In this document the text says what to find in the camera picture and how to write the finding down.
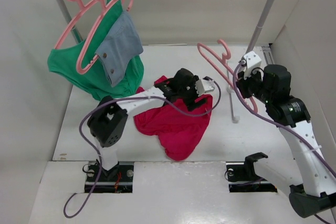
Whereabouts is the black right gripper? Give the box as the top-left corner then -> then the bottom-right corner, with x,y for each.
235,66 -> 273,104

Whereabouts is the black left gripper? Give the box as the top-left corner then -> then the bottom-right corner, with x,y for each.
178,77 -> 206,110

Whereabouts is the red t shirt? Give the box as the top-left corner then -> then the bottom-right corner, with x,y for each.
133,75 -> 213,162

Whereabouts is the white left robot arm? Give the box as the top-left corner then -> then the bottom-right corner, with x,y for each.
87,68 -> 215,180

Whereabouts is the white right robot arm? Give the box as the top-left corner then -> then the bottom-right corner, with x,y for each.
233,61 -> 335,218

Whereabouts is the green t shirt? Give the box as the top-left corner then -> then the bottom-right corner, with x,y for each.
47,0 -> 144,101

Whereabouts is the pink hanger with clothes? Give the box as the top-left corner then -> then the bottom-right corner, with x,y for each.
76,0 -> 134,74

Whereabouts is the blue denim garment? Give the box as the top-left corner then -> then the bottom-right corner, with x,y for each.
95,11 -> 143,87

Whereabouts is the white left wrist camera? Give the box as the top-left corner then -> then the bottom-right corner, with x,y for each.
195,79 -> 215,97

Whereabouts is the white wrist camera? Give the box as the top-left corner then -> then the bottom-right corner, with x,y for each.
195,79 -> 215,97
241,50 -> 262,80

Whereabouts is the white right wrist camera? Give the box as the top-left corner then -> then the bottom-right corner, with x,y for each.
241,50 -> 262,80

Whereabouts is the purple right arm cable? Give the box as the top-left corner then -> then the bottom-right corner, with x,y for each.
233,61 -> 336,224

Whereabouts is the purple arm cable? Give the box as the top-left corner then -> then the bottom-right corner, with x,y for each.
233,61 -> 336,224
63,77 -> 222,218

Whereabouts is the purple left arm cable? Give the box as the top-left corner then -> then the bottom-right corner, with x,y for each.
63,77 -> 222,218

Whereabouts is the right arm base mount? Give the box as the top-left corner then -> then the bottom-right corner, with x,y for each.
224,162 -> 278,193

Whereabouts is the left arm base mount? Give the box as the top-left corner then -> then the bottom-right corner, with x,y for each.
82,160 -> 134,194

